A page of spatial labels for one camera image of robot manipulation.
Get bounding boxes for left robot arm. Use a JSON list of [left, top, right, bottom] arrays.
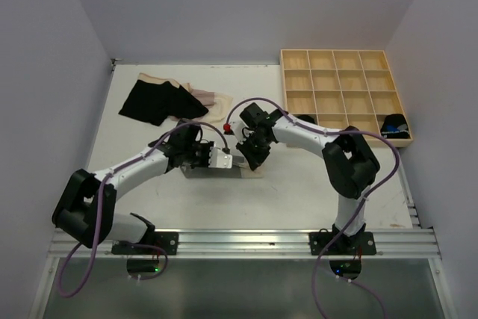
[[52, 124, 214, 254]]

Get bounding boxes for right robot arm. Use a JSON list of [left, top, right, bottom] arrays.
[[223, 102, 380, 254]]

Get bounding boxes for pink beige underwear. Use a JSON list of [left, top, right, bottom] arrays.
[[182, 83, 233, 126]]

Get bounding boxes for dark rolled underwear in tray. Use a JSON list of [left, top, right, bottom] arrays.
[[297, 114, 317, 124]]

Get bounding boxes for black underwear tan waistband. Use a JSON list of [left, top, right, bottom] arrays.
[[119, 79, 209, 126]]

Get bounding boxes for black blue rolled underwear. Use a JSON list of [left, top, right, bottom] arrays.
[[380, 114, 411, 139]]

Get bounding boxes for wooden compartment tray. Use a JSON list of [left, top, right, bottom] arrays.
[[280, 49, 413, 148]]

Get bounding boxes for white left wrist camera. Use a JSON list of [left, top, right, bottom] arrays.
[[208, 147, 233, 169]]

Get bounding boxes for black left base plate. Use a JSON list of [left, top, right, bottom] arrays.
[[111, 231, 179, 255]]

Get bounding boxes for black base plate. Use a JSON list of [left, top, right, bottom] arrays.
[[111, 231, 179, 255], [308, 231, 377, 255]]

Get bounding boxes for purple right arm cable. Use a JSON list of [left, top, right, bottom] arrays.
[[226, 96, 403, 319]]

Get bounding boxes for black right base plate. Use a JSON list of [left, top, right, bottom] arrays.
[[308, 231, 377, 255]]

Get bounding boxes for aluminium front rail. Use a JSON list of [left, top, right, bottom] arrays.
[[47, 226, 444, 260]]

